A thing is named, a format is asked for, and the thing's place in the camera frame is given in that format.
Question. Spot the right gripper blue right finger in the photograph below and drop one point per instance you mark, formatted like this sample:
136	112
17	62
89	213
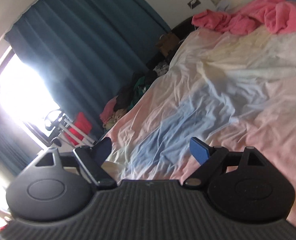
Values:
211	164

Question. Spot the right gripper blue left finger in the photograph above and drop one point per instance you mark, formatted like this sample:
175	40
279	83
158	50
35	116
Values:
91	159

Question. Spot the pile of clothes beside bed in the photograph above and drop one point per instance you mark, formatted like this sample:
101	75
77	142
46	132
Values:
130	95

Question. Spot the red bag on stand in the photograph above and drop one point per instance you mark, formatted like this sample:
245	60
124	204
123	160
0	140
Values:
77	131

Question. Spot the pastel tie-dye bed duvet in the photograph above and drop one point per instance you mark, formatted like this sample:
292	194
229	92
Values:
226	90

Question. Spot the teal curtain left of window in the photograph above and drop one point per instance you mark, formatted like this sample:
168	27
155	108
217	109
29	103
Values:
13	157

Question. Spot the teal curtain of window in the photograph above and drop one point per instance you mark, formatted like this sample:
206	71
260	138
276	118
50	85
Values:
87	50
13	157

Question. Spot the teal curtain right of window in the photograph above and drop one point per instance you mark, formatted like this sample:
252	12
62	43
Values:
87	50

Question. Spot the brown paper bag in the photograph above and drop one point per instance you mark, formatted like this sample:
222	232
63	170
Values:
167	43

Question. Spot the pink blanket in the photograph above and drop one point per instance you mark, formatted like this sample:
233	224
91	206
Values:
278	16

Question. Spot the wall power socket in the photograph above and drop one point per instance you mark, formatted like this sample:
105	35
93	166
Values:
193	3

